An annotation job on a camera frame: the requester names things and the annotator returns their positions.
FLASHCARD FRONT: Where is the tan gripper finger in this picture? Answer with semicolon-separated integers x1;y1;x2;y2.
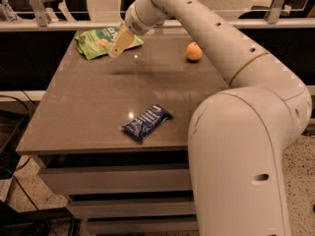
108;28;134;58

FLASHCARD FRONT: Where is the green rice chip bag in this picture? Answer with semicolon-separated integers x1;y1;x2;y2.
75;24;143;60

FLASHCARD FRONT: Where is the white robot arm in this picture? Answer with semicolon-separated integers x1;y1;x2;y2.
109;0;312;236

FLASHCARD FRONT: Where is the blue rxbar blueberry bar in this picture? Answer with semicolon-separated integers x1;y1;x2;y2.
123;104;173;141

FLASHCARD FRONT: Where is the black office chair left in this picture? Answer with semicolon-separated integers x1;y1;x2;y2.
9;0;91;21

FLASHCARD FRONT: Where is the orange fruit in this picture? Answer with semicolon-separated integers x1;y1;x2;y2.
186;42;203;62

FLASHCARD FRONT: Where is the grey drawer cabinet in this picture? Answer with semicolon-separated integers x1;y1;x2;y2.
17;29;227;235

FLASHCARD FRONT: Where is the black office chair right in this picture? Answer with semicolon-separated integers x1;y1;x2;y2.
240;0;315;21

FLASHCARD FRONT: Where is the metal railing post left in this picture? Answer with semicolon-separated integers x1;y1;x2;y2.
29;0;49;27

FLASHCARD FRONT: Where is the metal railing post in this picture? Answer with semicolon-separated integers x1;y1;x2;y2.
265;0;284;25
29;0;49;27

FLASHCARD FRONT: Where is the black floor cable left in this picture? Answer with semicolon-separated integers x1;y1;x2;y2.
0;90;60;236

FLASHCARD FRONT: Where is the metal railing post right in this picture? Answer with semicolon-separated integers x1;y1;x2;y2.
265;0;284;25

